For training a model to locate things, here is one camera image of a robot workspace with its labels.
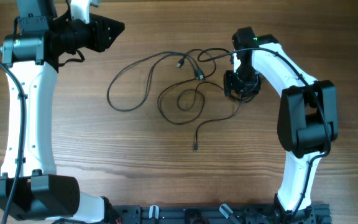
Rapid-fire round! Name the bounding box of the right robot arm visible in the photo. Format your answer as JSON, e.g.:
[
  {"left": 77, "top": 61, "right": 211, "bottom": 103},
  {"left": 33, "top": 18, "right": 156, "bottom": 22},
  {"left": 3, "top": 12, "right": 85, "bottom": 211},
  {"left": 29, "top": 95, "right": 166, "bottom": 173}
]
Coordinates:
[{"left": 223, "top": 27, "right": 338, "bottom": 223}]

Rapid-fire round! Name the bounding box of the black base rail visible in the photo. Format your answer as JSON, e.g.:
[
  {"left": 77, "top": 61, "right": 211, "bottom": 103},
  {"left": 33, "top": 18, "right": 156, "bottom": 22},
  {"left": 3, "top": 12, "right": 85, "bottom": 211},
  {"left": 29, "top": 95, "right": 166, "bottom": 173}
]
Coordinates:
[{"left": 54, "top": 203, "right": 332, "bottom": 224}]

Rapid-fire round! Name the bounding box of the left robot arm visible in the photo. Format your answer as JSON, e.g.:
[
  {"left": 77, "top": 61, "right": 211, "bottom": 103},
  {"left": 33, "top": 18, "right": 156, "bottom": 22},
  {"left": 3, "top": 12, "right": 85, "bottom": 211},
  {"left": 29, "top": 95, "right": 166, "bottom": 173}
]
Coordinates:
[{"left": 0, "top": 0, "right": 125, "bottom": 223}]

